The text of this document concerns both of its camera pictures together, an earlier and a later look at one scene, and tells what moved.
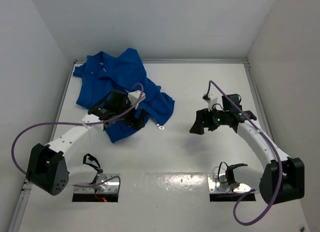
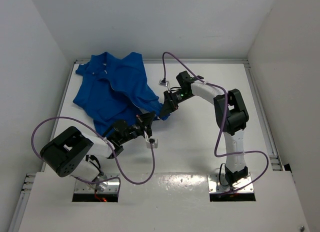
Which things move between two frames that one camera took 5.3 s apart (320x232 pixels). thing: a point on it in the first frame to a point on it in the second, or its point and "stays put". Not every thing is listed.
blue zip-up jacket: [102, 73] stays put
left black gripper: [133, 121] to [146, 119]
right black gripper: [203, 115] to [169, 106]
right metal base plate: [215, 186] stays put
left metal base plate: [110, 187] stays put
